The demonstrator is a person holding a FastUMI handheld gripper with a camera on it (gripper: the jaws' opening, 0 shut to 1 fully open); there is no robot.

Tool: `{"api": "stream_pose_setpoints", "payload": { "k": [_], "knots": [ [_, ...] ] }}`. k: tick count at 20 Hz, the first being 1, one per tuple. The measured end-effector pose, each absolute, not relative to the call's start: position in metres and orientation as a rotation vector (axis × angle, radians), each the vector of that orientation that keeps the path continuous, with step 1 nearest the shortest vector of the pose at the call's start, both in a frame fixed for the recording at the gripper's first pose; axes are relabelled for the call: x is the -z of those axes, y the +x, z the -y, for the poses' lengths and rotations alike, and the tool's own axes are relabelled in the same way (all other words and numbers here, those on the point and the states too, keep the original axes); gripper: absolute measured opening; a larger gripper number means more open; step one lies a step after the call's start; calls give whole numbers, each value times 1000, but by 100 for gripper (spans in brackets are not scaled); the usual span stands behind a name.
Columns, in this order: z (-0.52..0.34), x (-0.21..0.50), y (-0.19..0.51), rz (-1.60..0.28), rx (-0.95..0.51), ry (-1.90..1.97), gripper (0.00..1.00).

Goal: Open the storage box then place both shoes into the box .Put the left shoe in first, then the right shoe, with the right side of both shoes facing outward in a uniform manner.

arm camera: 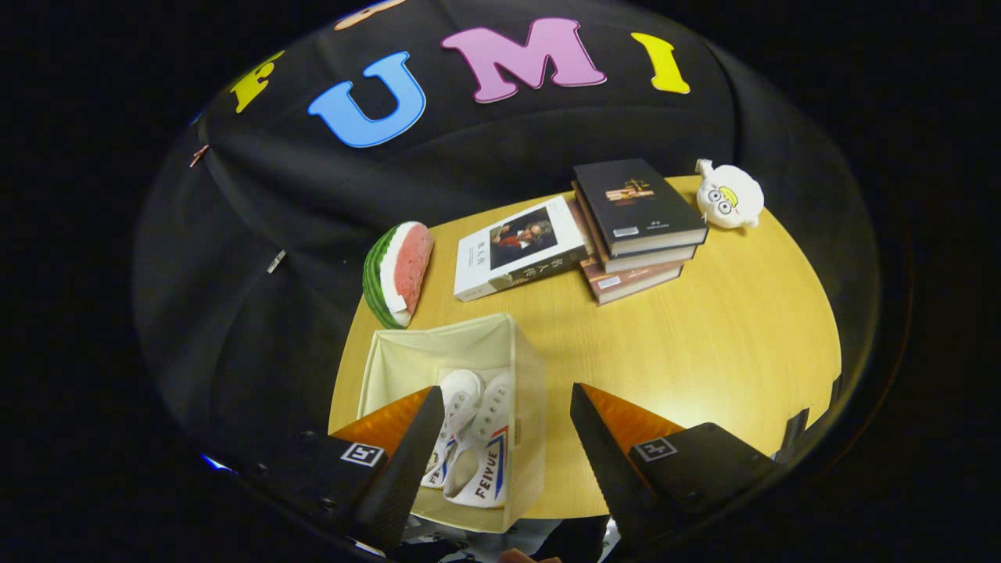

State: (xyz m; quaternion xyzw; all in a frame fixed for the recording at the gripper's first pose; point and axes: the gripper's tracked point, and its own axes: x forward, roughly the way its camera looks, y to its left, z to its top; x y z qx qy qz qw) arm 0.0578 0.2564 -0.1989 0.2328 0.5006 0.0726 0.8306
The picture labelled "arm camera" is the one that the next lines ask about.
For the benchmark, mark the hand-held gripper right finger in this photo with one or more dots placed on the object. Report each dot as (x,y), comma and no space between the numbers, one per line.
(606,469)

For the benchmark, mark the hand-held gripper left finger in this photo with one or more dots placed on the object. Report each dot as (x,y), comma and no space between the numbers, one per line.
(407,469)

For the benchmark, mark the white canvas shoe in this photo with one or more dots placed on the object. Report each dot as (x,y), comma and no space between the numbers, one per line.
(489,469)
(461,391)

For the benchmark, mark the beige fabric storage box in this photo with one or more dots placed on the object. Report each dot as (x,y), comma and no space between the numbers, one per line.
(407,360)

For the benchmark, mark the reddish brown book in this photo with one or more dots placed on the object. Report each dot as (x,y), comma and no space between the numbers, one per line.
(633,285)

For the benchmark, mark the watermelon slice plush toy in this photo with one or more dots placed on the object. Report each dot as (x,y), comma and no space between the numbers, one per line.
(403,270)

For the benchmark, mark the dark brown book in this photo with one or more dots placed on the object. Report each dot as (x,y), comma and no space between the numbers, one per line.
(649,259)

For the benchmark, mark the white portrait cover book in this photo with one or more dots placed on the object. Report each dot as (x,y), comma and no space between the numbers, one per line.
(520,246)

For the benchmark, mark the silver clip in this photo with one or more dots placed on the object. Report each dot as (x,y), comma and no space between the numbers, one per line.
(275,261)

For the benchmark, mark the black cover book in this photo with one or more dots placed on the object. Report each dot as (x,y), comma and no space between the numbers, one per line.
(637,199)

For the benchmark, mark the white cartoon plush pouch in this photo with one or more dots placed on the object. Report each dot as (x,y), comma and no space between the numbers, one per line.
(731,195)

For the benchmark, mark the reddish clip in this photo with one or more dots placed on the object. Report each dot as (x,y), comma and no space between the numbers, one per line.
(199,155)

